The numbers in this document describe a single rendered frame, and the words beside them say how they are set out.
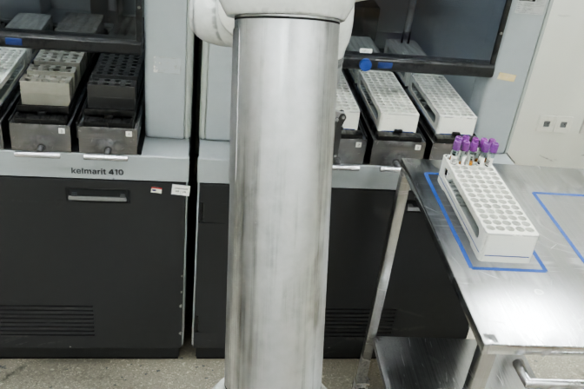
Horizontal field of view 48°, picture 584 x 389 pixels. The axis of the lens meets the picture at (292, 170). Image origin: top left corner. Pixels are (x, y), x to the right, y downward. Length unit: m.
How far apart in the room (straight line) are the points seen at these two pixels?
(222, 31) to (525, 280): 0.68
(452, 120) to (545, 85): 1.51
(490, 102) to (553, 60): 1.38
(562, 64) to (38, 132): 2.29
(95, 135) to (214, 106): 0.29
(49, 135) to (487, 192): 0.98
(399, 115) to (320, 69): 1.06
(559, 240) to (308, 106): 0.88
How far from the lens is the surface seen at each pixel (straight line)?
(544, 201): 1.50
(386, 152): 1.64
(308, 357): 0.65
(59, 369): 2.10
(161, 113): 1.65
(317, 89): 0.59
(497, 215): 1.27
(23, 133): 1.63
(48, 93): 1.65
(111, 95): 1.62
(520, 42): 1.74
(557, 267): 1.30
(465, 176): 1.37
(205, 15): 1.13
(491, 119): 1.79
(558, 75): 3.17
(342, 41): 1.19
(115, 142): 1.59
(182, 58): 1.59
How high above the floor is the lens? 1.50
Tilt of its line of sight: 29 degrees down
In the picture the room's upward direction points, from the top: 7 degrees clockwise
